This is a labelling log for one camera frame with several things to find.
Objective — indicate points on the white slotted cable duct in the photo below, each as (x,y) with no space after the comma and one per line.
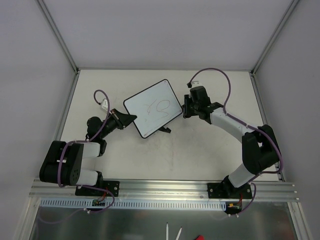
(202,205)

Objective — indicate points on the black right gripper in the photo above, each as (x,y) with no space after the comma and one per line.
(187,106)

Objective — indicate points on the white stick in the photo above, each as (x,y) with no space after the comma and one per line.
(179,233)
(167,231)

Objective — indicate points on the aluminium mounting rail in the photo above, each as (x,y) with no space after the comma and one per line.
(186,190)

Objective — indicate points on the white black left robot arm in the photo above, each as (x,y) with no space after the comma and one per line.
(63,162)

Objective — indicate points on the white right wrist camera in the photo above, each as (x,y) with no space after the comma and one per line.
(195,83)

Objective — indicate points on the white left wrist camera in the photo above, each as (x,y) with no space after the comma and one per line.
(104,105)

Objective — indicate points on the small black-framed whiteboard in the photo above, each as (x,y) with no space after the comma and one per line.
(155,106)

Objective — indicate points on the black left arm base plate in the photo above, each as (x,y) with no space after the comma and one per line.
(107,187)

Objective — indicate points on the right aluminium frame post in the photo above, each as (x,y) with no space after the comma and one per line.
(275,34)

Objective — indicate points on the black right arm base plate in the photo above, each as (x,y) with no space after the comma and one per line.
(216,190)

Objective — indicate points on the white stick right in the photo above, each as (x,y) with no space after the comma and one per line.
(179,233)

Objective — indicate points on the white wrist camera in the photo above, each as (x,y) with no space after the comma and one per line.
(104,105)
(195,83)

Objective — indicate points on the red object at bottom edge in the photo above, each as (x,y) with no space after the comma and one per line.
(200,237)

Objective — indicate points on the white stick left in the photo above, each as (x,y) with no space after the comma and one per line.
(167,231)

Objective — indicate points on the left aluminium frame post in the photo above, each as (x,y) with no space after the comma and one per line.
(57,34)

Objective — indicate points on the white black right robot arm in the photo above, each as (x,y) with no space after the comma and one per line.
(258,143)

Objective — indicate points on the aluminium frame post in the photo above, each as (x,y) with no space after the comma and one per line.
(57,34)
(275,34)

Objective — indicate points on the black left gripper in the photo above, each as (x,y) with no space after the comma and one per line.
(117,118)

